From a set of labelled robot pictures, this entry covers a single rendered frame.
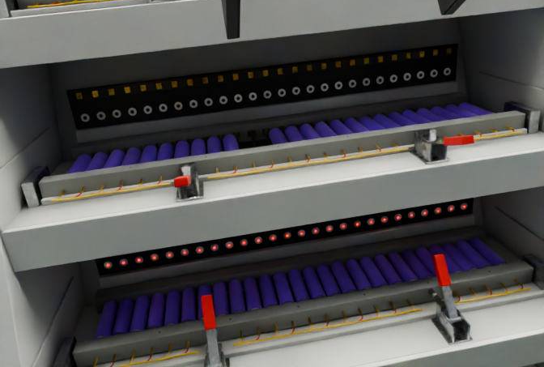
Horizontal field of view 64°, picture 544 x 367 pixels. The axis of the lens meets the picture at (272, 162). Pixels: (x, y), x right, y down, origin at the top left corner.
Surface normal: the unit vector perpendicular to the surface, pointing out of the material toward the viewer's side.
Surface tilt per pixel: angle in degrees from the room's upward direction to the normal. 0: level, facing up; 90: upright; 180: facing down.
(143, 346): 110
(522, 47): 90
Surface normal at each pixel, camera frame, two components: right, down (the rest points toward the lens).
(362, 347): -0.09, -0.93
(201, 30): 0.15, 0.35
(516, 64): -0.98, 0.14
